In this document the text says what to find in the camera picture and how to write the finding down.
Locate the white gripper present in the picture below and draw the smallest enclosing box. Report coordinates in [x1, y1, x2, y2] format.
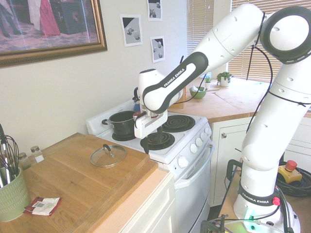
[134, 110, 169, 155]

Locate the glass pot lid black handle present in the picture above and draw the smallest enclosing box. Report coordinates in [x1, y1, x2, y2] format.
[89, 143, 127, 168]

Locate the black cooking pot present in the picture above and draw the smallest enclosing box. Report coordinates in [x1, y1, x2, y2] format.
[101, 110, 137, 137]

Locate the green plant in white pot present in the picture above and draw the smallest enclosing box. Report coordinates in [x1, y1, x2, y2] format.
[216, 71, 234, 88]

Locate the black coil burner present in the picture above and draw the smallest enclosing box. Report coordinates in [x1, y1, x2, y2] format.
[140, 132, 176, 151]
[161, 114, 196, 133]
[111, 131, 137, 142]

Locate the white electric stove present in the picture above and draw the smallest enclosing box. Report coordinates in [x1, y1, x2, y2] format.
[86, 98, 216, 233]

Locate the wooden knife block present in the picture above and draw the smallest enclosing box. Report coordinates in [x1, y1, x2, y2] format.
[178, 86, 188, 103]

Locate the green bowl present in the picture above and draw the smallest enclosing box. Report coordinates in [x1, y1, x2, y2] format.
[189, 85, 208, 99]

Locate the large wooden cutting board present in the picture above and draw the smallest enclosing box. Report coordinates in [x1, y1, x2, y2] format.
[24, 132, 159, 218]

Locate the white cabinet beside stove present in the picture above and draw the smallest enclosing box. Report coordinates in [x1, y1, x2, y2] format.
[126, 169, 177, 233]

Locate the white cabinet with metal knob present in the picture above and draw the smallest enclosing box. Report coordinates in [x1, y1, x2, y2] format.
[209, 116, 311, 207]

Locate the black and green clamp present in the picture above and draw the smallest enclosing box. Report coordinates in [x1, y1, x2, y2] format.
[226, 159, 244, 182]

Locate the black clamp with screw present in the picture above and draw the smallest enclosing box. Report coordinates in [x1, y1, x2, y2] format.
[200, 213, 229, 233]

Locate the glass spice jar white label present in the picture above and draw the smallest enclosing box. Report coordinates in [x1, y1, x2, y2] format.
[30, 145, 44, 165]

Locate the wide wooden window blind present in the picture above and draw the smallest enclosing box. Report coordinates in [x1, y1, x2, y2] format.
[227, 0, 311, 84]

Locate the narrow wooden window blind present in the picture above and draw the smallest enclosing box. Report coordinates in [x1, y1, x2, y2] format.
[186, 0, 215, 58]

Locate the red and white packet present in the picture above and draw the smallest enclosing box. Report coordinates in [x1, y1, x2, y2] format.
[23, 196, 62, 216]

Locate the glass spice jar metal cap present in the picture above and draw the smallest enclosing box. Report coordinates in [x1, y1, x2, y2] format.
[17, 152, 32, 170]

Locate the yellow emergency stop red button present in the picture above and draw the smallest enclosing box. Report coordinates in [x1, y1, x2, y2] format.
[277, 160, 303, 184]

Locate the green ribbed utensil holder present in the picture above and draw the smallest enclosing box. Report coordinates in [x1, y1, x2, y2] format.
[0, 166, 32, 222]

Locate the gold framed painting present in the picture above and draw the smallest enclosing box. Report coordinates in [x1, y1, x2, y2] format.
[0, 0, 108, 68]

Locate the blue kettle black handle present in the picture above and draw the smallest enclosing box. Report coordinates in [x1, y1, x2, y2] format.
[132, 86, 142, 112]

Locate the white oven door handle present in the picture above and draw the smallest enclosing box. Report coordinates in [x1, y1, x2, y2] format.
[173, 142, 216, 190]

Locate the grey paper print on wall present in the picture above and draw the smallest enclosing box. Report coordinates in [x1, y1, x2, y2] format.
[150, 35, 167, 64]
[120, 14, 144, 48]
[147, 0, 164, 22]

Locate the thin black cable on arm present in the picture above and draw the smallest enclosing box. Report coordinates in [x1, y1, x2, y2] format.
[173, 11, 307, 156]

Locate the black wire whisk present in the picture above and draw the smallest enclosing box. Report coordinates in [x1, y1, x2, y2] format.
[0, 135, 20, 182]

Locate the silver utensil handle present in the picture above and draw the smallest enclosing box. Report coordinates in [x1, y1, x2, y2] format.
[1, 142, 12, 185]

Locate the black cable bundle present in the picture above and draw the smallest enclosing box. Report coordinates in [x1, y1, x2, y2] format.
[276, 167, 311, 198]

